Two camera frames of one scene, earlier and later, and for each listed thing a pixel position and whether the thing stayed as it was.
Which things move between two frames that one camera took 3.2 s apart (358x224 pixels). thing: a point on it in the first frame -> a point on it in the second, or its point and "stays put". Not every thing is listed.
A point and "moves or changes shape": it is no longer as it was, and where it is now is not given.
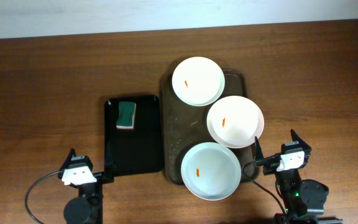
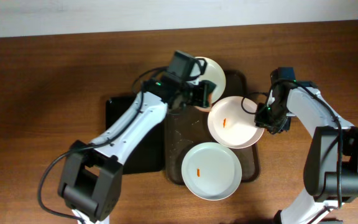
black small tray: x=133 y=134 stays put
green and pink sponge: x=126 y=116 moves or changes shape
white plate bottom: x=211 y=171 stays put
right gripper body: x=269 y=168 -> x=269 y=123
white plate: x=235 y=122 stays put
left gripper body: x=103 y=178 -> x=202 y=94
